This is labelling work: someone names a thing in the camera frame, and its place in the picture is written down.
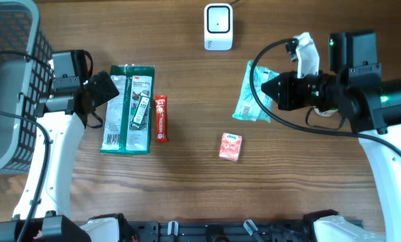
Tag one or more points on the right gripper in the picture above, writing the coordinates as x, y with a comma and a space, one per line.
286, 98

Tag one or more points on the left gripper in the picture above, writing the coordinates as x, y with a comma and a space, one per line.
105, 87

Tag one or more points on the teal wet wipes pack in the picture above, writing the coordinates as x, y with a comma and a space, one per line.
247, 108

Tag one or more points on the green white balm box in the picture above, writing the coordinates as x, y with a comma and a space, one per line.
139, 115

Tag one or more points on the green white gloves package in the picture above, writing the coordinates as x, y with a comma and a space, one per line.
119, 138

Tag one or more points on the red coffee stick sachet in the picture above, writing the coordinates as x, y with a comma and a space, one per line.
161, 117

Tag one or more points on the red white tissue pack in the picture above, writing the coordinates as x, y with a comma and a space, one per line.
230, 147

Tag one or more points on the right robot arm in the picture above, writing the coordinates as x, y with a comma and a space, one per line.
355, 89

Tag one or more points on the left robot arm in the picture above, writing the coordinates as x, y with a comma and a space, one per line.
44, 211

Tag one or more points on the white barcode scanner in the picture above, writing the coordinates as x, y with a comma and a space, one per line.
218, 27

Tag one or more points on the grey plastic mesh basket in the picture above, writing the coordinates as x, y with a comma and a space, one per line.
24, 76

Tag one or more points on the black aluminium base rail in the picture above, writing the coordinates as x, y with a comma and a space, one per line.
286, 231

